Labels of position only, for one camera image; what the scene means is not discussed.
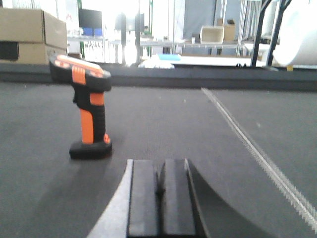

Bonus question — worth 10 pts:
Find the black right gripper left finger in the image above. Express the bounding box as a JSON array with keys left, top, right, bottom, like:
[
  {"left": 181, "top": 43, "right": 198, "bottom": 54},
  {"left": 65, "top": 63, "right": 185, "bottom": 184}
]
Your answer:
[{"left": 87, "top": 159, "right": 159, "bottom": 238}]

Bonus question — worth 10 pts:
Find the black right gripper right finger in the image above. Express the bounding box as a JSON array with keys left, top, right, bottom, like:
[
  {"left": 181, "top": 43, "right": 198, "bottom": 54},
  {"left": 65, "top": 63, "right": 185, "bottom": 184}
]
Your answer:
[{"left": 159, "top": 159, "right": 272, "bottom": 238}]

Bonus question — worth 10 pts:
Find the orange black barcode scanner gun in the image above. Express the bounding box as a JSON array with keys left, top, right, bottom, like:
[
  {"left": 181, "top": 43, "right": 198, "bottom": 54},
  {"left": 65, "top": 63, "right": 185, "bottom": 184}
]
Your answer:
[{"left": 49, "top": 55, "right": 112, "bottom": 159}]

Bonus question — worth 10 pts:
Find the lower stacked cardboard box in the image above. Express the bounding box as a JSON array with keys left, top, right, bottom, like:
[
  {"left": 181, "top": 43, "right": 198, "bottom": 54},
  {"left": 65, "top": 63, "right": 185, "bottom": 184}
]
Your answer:
[{"left": 0, "top": 41, "right": 66, "bottom": 64}]

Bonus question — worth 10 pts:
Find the stacked cardboard box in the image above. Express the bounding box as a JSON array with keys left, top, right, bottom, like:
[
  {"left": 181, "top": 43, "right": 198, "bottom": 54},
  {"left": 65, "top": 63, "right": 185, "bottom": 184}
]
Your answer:
[
  {"left": 0, "top": 7, "right": 67, "bottom": 49},
  {"left": 0, "top": 41, "right": 66, "bottom": 64}
]

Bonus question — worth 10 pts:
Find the upper stacked cardboard box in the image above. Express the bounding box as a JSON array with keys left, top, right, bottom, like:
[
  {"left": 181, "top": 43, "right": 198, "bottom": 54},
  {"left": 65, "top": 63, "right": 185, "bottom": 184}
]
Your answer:
[{"left": 0, "top": 7, "right": 67, "bottom": 49}]

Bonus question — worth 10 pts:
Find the dark grey conveyor belt mat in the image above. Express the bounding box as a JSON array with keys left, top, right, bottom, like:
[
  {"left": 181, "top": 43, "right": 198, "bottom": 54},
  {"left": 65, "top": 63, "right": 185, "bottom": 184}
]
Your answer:
[{"left": 0, "top": 66, "right": 317, "bottom": 238}]

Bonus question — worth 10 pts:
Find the clear plastic bag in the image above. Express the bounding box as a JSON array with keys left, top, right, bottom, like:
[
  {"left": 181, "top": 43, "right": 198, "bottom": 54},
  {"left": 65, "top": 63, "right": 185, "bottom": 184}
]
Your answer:
[{"left": 138, "top": 55, "right": 175, "bottom": 69}]

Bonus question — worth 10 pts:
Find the blue tray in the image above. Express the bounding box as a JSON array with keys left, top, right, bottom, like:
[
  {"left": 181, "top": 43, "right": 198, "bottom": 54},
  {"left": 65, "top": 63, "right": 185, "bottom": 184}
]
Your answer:
[{"left": 158, "top": 54, "right": 182, "bottom": 61}]

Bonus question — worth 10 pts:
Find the beige plastic bin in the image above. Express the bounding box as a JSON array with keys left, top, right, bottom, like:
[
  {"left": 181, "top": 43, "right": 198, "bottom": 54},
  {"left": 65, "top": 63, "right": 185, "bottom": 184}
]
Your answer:
[{"left": 200, "top": 25, "right": 224, "bottom": 44}]

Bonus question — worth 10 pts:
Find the large white roll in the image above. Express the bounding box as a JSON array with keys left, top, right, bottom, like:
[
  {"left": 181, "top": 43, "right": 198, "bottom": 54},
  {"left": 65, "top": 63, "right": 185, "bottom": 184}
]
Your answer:
[{"left": 273, "top": 0, "right": 317, "bottom": 66}]

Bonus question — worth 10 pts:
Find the black computer monitor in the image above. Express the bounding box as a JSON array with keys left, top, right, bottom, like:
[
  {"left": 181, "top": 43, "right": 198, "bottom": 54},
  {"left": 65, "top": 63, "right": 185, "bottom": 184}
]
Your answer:
[{"left": 79, "top": 9, "right": 102, "bottom": 28}]

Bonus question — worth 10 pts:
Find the black metal stand frame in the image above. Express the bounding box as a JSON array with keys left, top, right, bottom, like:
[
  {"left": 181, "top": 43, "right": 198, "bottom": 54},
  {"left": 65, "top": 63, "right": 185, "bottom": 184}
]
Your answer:
[{"left": 250, "top": 0, "right": 293, "bottom": 68}]

